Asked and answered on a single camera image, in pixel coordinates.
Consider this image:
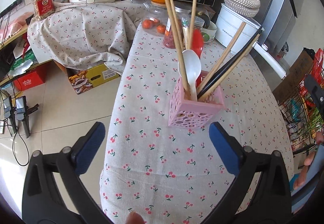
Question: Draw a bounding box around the patterned clear-tipped chopstick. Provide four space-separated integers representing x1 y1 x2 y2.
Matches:
183 20 191 50

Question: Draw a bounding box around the black wire rack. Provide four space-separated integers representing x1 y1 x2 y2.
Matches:
277 80 324 156

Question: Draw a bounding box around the red box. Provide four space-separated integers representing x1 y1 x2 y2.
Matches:
13 71 48 91

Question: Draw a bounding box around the black cable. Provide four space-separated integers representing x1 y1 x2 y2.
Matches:
0 85 29 167

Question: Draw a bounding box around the green squash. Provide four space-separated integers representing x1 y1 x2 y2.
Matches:
197 11 210 29

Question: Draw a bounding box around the red-labelled clear jar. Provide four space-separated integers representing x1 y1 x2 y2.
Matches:
32 0 55 21

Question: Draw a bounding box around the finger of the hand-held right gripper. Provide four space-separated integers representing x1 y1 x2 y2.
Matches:
304 74 324 119

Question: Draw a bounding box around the green plastic bag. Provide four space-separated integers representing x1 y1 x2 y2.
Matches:
10 53 36 73

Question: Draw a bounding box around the black device on stand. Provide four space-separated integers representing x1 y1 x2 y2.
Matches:
14 96 39 139
3 97 14 136

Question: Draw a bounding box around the red plastic spoon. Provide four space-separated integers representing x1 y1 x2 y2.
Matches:
190 29 204 59

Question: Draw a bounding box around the white-labelled jar of red berries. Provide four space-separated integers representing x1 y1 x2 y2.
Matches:
163 6 188 49

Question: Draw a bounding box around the white bowl with green knob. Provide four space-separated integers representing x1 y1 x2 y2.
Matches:
201 20 217 43

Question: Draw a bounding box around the cherry print tablecloth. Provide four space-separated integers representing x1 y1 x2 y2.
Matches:
27 0 294 224

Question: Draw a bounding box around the pink plastic bag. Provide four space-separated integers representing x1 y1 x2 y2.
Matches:
0 10 34 45

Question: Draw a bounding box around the pink perforated utensil holder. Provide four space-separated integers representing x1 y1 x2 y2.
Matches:
168 71 225 129

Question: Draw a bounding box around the glass bowl with tomatoes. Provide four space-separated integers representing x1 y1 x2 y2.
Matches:
141 1 183 37

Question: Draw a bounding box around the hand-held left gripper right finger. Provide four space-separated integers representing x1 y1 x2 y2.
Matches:
202 122 292 224

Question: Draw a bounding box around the person's right hand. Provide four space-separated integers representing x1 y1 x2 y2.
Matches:
294 131 324 188

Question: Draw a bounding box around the yellow printed cardboard box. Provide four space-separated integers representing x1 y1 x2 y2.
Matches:
66 63 122 95

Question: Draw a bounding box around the woven lidded basket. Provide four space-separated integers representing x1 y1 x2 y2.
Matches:
223 0 261 17

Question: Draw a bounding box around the wooden shelf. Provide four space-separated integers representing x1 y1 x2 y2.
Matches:
0 28 55 86

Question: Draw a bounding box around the black chopstick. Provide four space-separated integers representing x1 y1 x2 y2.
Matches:
197 26 264 99
200 33 260 100

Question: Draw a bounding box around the person's left hand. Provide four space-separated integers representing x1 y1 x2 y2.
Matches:
126 212 145 224

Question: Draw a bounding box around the white electric pot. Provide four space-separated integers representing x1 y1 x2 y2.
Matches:
215 3 288 80

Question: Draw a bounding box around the bunch of green vegetables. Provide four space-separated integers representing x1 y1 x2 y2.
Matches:
310 110 324 133

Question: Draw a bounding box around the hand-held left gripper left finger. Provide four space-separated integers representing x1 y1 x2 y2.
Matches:
22 121 119 224

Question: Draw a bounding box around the white plastic spoon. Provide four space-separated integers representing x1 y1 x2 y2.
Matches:
182 49 202 101

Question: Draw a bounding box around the brown cardboard box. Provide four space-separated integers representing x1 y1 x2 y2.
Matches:
273 49 317 104

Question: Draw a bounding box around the grey refrigerator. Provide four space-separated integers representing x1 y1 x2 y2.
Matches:
261 0 299 56

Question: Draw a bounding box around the wire rack with snacks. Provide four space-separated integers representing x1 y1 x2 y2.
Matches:
281 49 324 154

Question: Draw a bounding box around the black power strip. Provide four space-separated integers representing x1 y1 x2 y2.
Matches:
0 0 23 17

